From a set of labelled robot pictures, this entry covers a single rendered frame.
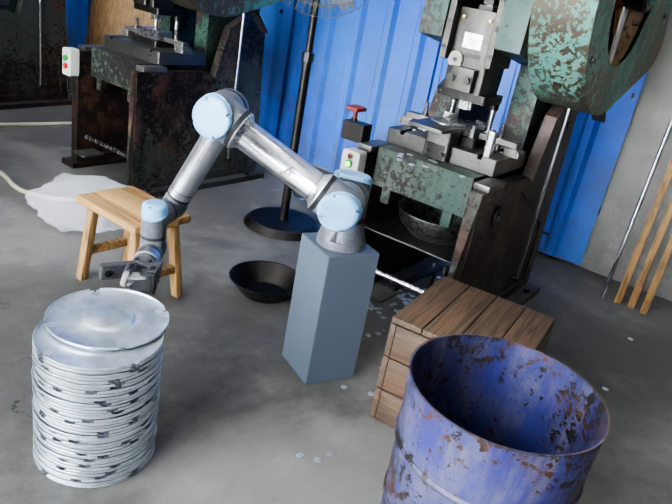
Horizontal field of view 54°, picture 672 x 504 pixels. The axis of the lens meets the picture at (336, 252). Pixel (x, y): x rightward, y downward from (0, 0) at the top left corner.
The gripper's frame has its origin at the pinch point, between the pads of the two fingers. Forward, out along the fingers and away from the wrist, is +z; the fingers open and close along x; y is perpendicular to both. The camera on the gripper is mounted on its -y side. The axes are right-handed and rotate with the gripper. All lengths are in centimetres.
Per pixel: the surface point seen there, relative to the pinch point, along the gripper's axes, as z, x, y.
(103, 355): 27.4, 0.8, 2.8
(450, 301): -20, -1, 94
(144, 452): 25.4, 29.0, 13.0
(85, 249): -68, 21, -28
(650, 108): -149, -53, 209
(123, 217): -55, 1, -12
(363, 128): -84, -36, 66
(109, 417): 32.4, 13.8, 5.8
